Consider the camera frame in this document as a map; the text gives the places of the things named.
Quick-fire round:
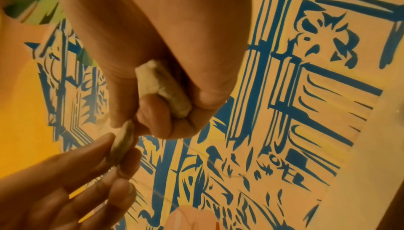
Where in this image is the person's left hand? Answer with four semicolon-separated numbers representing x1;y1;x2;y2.
0;119;145;230

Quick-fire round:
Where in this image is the person's right hand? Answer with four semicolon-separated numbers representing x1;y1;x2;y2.
49;0;254;141

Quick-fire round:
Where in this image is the white tea bag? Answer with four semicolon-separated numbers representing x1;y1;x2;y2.
134;58;195;121
108;119;137;166

